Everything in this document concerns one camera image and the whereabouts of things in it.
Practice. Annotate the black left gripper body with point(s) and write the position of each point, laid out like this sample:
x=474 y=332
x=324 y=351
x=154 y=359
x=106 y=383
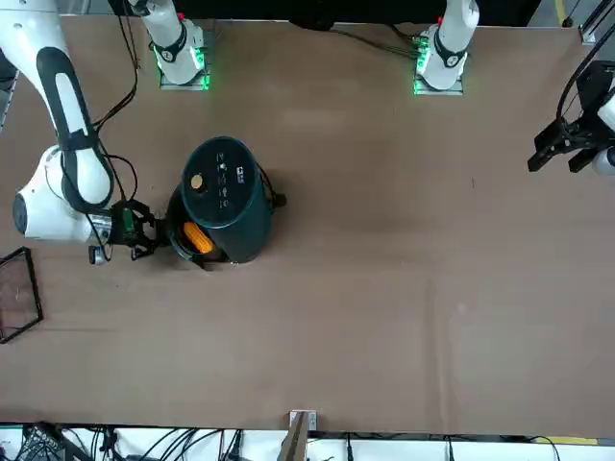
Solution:
x=593 y=81

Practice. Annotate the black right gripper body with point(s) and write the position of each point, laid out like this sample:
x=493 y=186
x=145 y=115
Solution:
x=117 y=225

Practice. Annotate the yellow corn cob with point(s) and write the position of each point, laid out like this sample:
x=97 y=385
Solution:
x=198 y=237

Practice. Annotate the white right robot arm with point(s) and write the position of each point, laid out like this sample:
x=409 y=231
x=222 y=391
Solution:
x=29 y=29

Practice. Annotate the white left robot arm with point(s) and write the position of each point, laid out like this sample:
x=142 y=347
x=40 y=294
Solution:
x=451 y=29

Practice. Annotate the green air fryer body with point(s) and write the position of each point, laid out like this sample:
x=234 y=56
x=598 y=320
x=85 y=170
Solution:
x=230 y=211

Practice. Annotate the aluminium frame profile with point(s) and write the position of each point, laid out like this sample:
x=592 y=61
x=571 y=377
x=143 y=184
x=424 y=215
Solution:
x=596 y=24

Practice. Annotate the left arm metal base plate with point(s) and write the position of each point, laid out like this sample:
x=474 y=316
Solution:
x=439 y=91

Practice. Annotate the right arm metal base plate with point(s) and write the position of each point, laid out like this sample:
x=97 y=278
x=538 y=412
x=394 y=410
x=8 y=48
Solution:
x=185 y=86

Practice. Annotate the camera mount post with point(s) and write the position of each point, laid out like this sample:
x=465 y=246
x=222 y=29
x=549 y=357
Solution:
x=297 y=437

